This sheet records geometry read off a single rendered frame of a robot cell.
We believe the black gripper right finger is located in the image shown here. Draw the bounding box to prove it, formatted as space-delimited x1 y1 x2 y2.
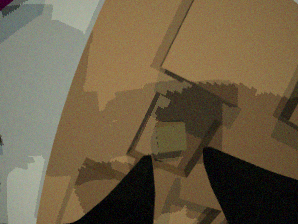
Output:
202 147 298 224

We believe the tan square board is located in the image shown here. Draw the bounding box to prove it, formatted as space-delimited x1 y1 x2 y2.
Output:
36 0 298 224

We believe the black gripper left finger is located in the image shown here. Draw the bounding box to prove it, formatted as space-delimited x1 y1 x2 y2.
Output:
71 155 156 224

